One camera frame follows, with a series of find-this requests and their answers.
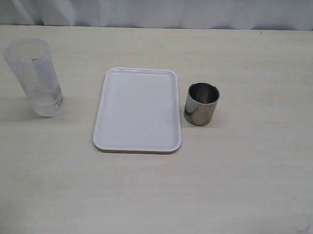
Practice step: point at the stainless steel cup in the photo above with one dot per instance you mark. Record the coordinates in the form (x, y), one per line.
(200, 104)

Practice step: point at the clear plastic measuring cup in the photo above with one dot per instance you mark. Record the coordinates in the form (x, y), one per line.
(30, 60)

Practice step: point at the white rectangular tray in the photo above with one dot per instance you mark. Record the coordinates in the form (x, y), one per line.
(139, 111)

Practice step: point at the white backdrop curtain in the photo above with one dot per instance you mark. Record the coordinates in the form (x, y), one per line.
(198, 14)

